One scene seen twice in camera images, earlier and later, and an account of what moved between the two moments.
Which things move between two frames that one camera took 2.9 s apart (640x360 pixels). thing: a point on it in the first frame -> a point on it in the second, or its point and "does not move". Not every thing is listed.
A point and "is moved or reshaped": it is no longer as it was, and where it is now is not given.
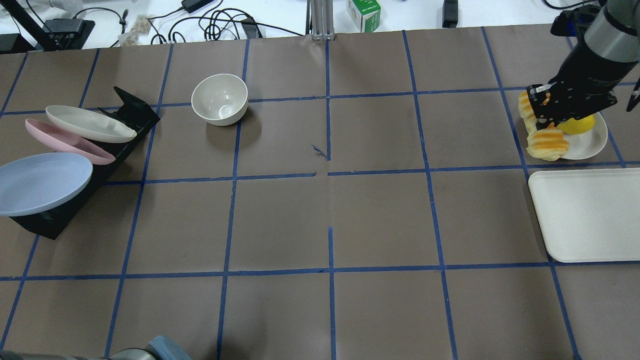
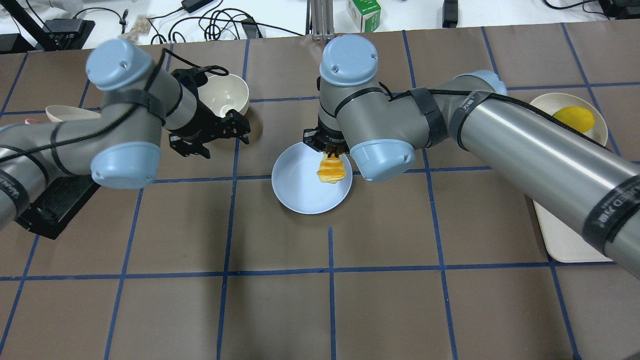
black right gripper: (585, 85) -> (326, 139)
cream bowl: (220, 99) does not move
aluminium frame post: (319, 21) does not move
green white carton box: (366, 13) does not move
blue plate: (34, 182) is moved or reshaped
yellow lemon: (573, 126) does not move
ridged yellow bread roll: (547, 144) is moved or reshaped
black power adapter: (450, 15) does not move
